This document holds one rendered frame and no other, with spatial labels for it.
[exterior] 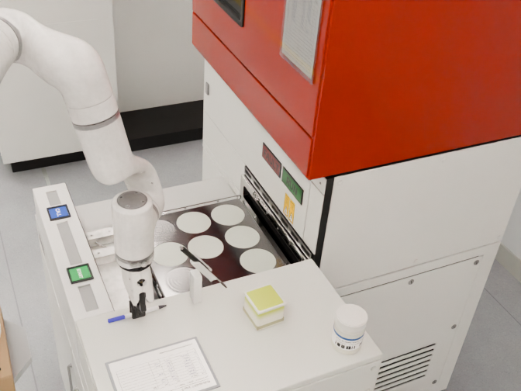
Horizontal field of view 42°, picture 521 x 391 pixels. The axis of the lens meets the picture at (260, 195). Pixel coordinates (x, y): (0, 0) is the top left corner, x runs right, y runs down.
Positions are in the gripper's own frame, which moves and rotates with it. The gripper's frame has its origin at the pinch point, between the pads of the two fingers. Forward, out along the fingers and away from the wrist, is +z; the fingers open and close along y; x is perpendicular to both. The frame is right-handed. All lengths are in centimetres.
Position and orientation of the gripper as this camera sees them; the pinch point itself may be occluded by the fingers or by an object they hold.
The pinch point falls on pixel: (137, 308)
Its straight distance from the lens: 161.1
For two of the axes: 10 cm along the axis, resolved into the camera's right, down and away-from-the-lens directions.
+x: -9.1, 1.9, -3.8
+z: -0.7, 8.0, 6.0
